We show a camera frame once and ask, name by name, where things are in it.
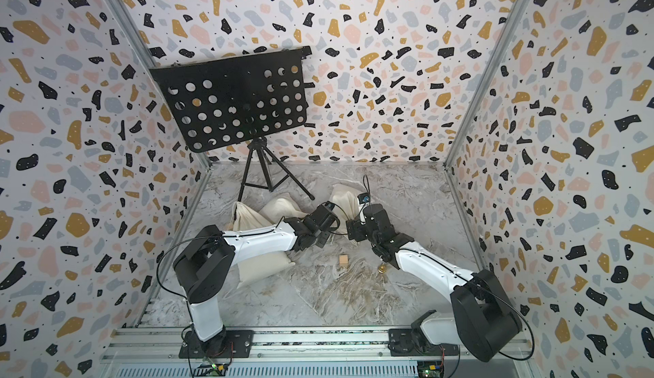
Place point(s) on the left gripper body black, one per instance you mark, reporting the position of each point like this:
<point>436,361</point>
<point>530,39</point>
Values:
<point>323,237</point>

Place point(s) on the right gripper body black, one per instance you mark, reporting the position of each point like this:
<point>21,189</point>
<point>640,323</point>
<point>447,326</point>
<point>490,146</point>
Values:
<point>360,232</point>

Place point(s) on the cream soil bag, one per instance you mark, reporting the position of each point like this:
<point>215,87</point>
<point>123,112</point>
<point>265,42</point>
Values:
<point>346,200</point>

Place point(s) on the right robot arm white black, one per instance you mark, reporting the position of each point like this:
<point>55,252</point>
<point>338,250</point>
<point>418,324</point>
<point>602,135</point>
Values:
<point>484,321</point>

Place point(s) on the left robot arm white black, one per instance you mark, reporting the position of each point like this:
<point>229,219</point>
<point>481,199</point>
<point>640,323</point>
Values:
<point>203,266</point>

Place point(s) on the cream cloth bag lower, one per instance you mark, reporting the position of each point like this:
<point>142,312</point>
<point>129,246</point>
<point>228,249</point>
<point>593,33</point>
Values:
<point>260,267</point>

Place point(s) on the right green circuit board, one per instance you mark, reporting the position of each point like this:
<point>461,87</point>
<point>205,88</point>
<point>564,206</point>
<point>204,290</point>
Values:
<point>430,369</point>

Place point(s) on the green circuit board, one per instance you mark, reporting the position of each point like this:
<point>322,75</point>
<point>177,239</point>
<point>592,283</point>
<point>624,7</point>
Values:
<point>215,369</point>
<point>430,369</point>

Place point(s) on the black perforated music stand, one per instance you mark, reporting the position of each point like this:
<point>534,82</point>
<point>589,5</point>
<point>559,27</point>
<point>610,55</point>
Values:
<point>238,100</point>

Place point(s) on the left green circuit board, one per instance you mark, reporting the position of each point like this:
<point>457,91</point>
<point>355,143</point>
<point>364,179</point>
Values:
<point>215,369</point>

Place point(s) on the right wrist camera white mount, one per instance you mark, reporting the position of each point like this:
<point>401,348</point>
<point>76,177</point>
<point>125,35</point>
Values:
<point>364,200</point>

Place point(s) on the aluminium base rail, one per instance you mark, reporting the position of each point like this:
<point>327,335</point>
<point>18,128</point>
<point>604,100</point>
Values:
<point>359,351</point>

